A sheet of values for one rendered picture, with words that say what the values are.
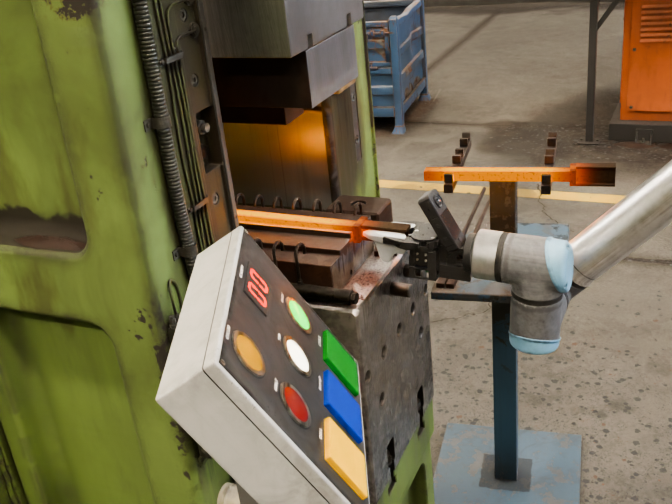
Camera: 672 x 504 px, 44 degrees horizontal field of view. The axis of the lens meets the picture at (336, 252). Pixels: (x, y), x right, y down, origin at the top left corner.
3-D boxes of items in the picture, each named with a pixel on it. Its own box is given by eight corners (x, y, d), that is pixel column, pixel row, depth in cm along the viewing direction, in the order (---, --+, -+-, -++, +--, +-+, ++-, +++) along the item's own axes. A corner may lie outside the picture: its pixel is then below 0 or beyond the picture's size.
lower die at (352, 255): (373, 250, 167) (370, 211, 163) (334, 298, 151) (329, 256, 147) (197, 232, 184) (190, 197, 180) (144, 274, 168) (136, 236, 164)
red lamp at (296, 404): (318, 410, 96) (314, 379, 94) (301, 435, 92) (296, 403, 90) (294, 405, 97) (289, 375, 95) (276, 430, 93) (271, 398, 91)
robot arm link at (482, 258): (494, 245, 142) (508, 222, 150) (467, 241, 144) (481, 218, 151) (493, 290, 146) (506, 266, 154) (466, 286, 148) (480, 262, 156)
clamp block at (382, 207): (394, 225, 177) (392, 197, 174) (380, 242, 170) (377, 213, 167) (342, 221, 182) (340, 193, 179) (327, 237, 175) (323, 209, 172)
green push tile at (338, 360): (357, 364, 120) (326, 327, 117) (360, 394, 113) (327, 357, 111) (347, 370, 120) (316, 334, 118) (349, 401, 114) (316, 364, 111)
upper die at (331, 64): (358, 76, 152) (354, 23, 147) (312, 109, 136) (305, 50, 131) (167, 74, 168) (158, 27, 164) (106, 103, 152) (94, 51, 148)
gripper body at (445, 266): (404, 277, 153) (468, 287, 148) (404, 235, 149) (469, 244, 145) (418, 259, 159) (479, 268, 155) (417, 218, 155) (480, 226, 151)
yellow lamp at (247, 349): (273, 360, 93) (268, 327, 91) (253, 384, 89) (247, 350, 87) (249, 356, 94) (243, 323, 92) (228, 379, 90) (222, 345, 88)
